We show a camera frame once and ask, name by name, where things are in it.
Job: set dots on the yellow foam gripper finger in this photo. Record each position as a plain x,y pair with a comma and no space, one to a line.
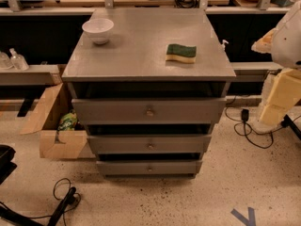
279,94

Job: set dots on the grey top drawer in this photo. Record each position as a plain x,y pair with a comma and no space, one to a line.
130,111

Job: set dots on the grey drawer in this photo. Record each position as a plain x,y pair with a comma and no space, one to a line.
130,111
149,144
149,168

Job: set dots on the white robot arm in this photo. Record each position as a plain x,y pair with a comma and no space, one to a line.
283,43

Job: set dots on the grey middle drawer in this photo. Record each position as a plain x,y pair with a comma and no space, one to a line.
149,144

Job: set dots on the grey drawer cabinet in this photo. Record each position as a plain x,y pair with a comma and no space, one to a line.
132,65

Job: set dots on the grey bottom drawer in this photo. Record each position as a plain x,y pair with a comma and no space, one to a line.
149,168

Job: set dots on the white pump bottle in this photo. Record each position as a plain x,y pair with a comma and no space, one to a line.
224,44

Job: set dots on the green yellow sponge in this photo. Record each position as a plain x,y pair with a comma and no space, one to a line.
181,53

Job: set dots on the blue tape floor marker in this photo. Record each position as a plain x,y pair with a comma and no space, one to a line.
250,220

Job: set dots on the white bowl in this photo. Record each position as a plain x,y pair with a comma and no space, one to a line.
98,30

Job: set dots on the green snack bag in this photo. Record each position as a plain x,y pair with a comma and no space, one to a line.
68,122

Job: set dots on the clear sanitizer bottle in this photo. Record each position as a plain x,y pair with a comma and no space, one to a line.
18,60

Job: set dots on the clear bottle at edge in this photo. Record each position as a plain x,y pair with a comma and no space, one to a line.
5,62

